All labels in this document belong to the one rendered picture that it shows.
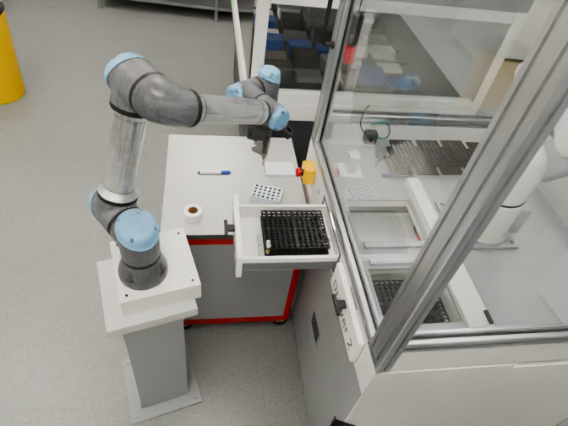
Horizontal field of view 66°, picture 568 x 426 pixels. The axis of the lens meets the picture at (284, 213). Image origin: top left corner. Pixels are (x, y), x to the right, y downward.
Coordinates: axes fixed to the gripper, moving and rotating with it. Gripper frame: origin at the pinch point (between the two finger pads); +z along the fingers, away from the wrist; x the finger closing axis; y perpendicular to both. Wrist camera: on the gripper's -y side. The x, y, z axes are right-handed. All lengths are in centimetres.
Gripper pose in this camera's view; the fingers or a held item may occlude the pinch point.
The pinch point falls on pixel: (265, 155)
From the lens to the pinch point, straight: 169.9
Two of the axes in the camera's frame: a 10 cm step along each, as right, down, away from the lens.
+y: -9.8, -2.2, 0.4
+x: -1.8, 6.9, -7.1
